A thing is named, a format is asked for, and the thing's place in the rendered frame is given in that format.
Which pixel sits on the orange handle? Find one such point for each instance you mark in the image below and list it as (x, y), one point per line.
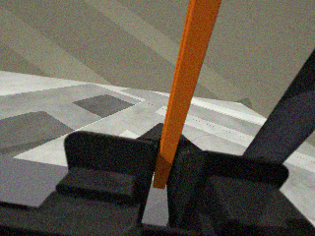
(199, 23)

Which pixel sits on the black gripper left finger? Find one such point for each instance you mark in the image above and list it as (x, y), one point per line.
(136, 157)

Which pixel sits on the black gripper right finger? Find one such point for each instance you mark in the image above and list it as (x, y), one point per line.
(192, 167)

